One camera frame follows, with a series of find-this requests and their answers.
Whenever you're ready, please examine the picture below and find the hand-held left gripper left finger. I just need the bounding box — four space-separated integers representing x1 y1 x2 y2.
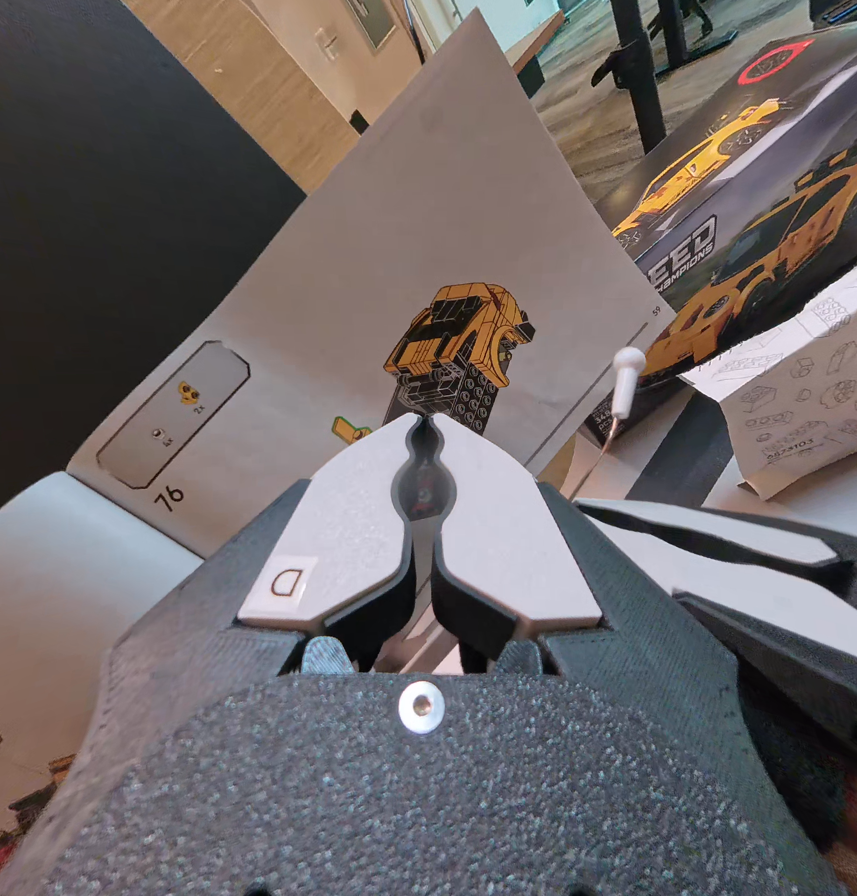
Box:
237 413 424 631

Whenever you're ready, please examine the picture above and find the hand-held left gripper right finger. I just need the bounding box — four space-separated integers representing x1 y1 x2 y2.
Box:
428 413 603 641

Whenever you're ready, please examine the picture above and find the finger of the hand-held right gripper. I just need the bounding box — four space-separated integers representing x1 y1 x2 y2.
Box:
576 497 844 569
611 521 857 648

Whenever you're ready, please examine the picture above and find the small black lego brick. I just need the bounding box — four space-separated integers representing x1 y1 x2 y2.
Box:
409 456 443 520

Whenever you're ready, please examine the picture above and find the page holder wire clip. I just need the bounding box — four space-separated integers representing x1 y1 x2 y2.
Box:
570 346 648 503

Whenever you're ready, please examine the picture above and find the lego instruction booklet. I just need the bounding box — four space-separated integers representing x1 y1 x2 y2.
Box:
0 7 681 863

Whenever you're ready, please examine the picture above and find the lego set box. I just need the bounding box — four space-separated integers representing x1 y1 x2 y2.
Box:
581 30 857 450

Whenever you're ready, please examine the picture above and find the large white paper bag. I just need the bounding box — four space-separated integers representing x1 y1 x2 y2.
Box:
679 251 857 503

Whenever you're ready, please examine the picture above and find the black backdrop panel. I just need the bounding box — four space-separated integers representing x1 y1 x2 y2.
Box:
0 0 308 524

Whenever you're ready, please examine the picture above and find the black tripod pole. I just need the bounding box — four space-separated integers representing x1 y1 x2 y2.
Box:
591 0 717 153

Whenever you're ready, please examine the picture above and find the wooden adjacent desk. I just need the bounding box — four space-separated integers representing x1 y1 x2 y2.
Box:
504 10 567 100

